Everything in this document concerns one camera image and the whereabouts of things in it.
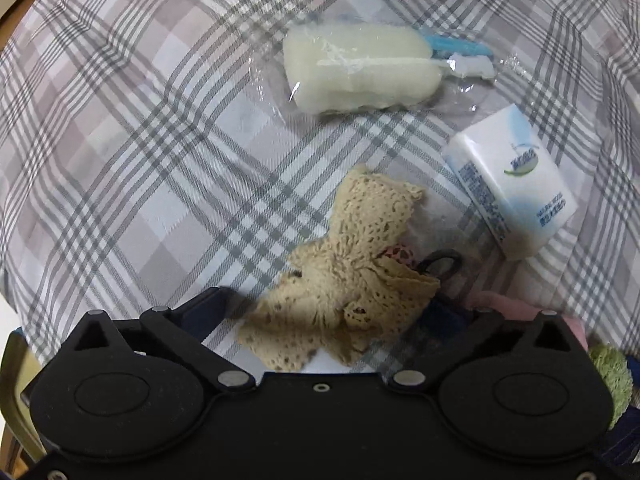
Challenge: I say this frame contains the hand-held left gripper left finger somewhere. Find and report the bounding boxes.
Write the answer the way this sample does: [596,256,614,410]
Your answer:
[64,287,257,392]

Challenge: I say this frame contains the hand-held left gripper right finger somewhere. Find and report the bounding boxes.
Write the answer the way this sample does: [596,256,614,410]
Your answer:
[387,296,588,393]

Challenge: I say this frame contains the pink plush toy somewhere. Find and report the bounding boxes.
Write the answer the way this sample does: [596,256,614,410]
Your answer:
[465,290,588,351]

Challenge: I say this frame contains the beige crochet lace doily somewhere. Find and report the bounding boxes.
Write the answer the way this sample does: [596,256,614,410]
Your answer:
[237,164,442,373]

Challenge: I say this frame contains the white tissue packet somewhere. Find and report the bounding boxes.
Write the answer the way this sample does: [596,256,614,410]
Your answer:
[442,108,578,262]

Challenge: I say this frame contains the gold metal tray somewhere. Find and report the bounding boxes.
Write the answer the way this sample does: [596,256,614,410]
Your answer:
[0,327,43,466]

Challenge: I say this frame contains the black loop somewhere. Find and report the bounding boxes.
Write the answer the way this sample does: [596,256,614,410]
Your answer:
[420,250,463,286]

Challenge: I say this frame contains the green plush toy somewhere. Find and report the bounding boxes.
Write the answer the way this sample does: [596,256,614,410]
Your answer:
[587,344,632,413]

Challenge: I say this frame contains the grey plaid blanket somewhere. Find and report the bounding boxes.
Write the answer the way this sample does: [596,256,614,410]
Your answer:
[0,0,640,376]

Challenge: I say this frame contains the dark denim cloth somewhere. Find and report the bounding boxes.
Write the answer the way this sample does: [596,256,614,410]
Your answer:
[607,400,640,466]

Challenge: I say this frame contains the wrapped white sponge brushes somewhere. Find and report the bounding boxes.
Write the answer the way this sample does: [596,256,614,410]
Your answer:
[260,22,521,116]

